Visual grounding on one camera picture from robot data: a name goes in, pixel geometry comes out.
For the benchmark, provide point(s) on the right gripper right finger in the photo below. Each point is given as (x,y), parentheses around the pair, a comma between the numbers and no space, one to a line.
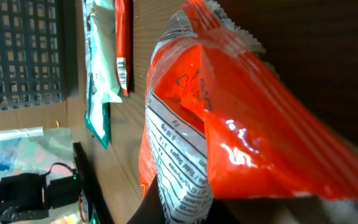
(220,214)

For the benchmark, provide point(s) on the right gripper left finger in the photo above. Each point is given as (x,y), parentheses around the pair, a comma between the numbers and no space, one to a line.
(150,211)

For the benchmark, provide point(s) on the large red snack bag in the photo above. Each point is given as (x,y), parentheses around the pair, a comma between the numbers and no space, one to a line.
(219,124)

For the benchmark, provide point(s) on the green white packet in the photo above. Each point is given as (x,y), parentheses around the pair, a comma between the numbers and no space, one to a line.
(97,114)

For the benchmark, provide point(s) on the teal wet wipes packet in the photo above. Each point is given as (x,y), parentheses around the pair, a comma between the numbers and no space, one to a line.
(100,50)

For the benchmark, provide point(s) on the slim red stick packet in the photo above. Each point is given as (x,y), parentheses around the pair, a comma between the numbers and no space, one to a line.
(123,43)

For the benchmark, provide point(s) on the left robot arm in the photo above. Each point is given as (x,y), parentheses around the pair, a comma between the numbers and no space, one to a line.
(30,196)

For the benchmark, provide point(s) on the grey plastic mesh basket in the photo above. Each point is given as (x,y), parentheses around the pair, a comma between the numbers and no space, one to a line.
(38,56)

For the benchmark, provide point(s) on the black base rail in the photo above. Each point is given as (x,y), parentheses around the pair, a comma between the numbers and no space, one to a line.
(93,204)

